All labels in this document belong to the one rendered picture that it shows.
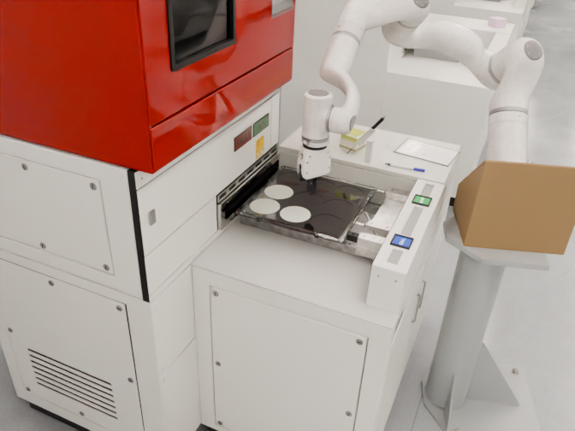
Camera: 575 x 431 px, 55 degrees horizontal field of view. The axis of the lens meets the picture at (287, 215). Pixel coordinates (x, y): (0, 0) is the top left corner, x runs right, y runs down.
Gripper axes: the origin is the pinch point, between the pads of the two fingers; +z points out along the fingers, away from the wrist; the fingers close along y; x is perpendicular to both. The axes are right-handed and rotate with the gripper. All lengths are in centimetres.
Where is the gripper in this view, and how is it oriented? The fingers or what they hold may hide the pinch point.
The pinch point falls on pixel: (311, 188)
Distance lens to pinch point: 177.5
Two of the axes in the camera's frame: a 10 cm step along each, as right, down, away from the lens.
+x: -5.4, -4.6, 7.1
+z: -0.4, 8.5, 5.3
